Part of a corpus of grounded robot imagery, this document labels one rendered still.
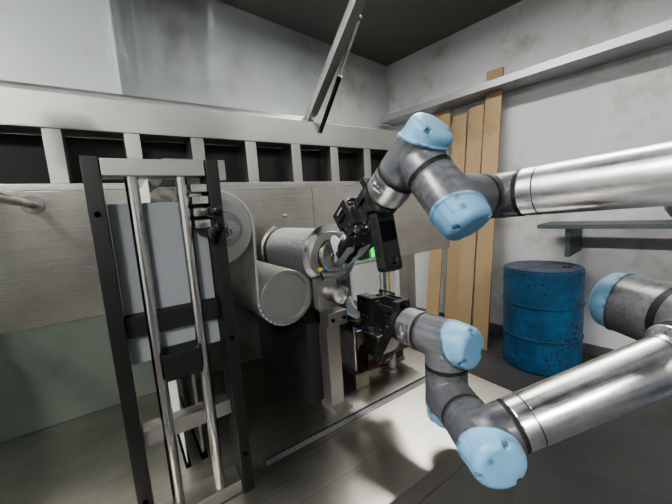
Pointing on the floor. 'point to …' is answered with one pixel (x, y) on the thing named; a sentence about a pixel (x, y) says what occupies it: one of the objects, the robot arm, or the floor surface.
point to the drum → (543, 315)
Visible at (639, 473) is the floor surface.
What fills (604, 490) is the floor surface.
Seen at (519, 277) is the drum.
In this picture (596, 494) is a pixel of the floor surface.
